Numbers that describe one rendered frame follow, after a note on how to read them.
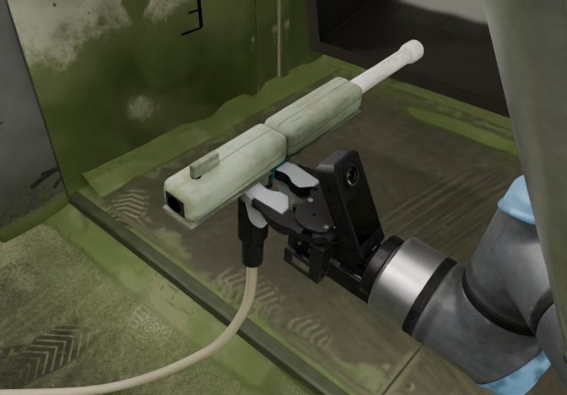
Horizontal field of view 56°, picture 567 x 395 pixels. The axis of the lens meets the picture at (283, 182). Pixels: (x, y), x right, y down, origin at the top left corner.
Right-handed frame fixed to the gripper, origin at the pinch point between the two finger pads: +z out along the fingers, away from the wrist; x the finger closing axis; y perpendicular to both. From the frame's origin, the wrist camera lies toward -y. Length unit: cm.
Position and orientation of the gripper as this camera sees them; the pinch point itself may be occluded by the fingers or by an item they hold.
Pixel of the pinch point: (251, 167)
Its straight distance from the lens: 64.3
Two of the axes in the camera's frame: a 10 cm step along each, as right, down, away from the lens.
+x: 6.4, -5.1, 5.8
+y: -0.6, 7.1, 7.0
